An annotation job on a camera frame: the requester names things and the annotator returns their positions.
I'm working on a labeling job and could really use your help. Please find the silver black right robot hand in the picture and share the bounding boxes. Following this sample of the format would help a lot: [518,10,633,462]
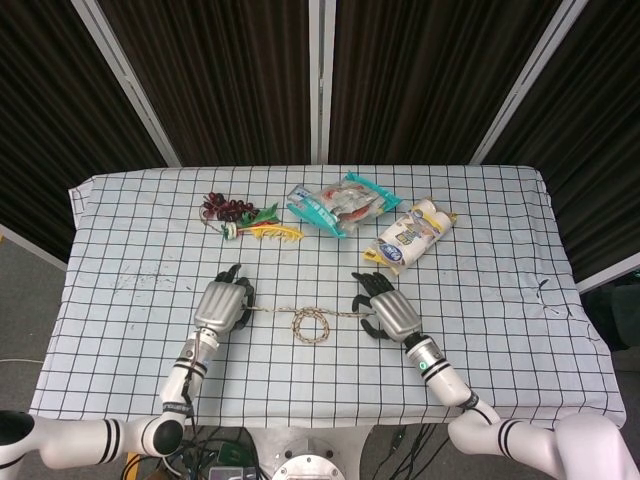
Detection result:
[351,271,424,344]

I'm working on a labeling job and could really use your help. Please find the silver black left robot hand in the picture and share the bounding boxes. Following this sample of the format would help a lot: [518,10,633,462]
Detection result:
[192,263,256,335]

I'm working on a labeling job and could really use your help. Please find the beige braided rope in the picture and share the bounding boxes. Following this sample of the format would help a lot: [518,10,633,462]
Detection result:
[249,304,374,346]

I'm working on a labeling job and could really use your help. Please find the white roll multipack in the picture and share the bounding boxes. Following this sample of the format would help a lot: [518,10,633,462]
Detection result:
[363,197,459,277]

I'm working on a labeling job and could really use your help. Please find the dark red fake grapes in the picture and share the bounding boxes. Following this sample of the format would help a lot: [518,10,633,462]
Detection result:
[199,192,259,226]

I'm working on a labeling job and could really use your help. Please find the white black-checked tablecloth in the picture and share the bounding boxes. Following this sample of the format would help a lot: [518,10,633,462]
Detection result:
[29,164,626,431]

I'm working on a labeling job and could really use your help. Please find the teal clear snack bag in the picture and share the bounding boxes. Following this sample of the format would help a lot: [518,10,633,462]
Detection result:
[285,171,404,240]

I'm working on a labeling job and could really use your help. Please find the green circuit board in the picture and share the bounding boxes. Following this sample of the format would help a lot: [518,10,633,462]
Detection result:
[219,442,246,466]

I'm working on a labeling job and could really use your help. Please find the white silver robot torso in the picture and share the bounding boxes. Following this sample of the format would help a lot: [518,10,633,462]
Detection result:
[249,427,374,480]

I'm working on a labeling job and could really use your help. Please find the dark ribbed partition panel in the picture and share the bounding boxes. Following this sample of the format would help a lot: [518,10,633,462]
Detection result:
[0,0,169,261]
[482,0,640,281]
[327,0,566,166]
[97,0,321,167]

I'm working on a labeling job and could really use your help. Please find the black cable bundle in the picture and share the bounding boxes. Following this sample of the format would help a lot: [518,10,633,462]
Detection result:
[124,424,261,480]
[369,424,451,480]

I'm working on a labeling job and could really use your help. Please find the white partition base rail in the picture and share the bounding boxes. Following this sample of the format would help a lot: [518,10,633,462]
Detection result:
[577,249,640,294]
[0,223,69,271]

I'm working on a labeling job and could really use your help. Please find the white partition frame post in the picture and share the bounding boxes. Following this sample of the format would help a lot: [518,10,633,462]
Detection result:
[69,0,182,167]
[308,0,336,165]
[469,0,591,165]

